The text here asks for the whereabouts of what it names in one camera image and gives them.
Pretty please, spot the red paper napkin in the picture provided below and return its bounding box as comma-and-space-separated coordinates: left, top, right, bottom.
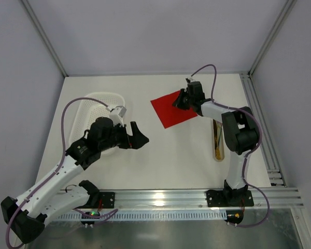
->
151, 91, 197, 129

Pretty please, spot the gold knife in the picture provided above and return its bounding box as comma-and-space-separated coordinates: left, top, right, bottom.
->
215, 121, 222, 160

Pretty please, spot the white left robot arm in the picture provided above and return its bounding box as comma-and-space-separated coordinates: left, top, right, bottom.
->
1, 117, 149, 248

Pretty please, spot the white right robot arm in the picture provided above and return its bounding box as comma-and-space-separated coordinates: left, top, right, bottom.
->
173, 78, 262, 208

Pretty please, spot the white perforated plastic basket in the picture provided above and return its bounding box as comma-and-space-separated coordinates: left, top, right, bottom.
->
68, 92, 125, 147

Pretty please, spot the beige oblong utensil tray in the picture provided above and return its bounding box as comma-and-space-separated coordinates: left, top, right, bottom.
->
213, 120, 224, 162

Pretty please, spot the left black connector box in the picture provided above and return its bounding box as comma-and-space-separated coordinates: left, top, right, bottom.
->
81, 211, 100, 228

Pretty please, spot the black connector box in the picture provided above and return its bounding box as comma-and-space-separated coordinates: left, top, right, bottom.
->
225, 210, 244, 227
81, 211, 100, 228

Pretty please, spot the right black connector box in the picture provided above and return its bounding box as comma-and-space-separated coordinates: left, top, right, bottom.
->
225, 210, 244, 227

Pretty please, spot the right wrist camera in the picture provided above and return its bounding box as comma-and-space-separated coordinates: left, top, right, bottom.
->
186, 77, 194, 83

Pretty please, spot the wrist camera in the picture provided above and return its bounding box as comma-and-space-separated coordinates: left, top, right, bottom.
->
186, 77, 194, 83
109, 106, 126, 127

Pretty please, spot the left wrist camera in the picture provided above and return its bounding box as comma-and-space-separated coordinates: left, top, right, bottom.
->
109, 106, 126, 127

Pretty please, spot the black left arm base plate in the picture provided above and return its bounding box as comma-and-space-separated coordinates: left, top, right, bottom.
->
98, 191, 116, 210

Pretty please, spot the white slotted cable duct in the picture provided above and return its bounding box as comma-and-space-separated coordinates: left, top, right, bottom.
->
55, 210, 227, 222

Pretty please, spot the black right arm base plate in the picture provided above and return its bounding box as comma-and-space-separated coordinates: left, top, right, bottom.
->
206, 189, 255, 208

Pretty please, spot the aluminium right side rail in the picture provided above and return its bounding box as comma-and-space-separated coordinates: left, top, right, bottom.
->
239, 72, 287, 187

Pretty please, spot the aluminium rail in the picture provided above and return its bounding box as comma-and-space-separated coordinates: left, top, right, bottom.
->
113, 187, 304, 209
239, 72, 287, 187

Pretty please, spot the right aluminium frame post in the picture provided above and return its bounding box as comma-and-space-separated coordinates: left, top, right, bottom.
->
248, 0, 297, 77

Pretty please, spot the aluminium frame post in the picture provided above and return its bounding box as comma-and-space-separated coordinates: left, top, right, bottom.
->
19, 0, 68, 77
248, 0, 297, 77

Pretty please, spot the aluminium front rail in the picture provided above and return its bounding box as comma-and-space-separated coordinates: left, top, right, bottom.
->
113, 187, 304, 209

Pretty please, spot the left aluminium frame post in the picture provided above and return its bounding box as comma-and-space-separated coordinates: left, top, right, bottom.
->
19, 0, 68, 77

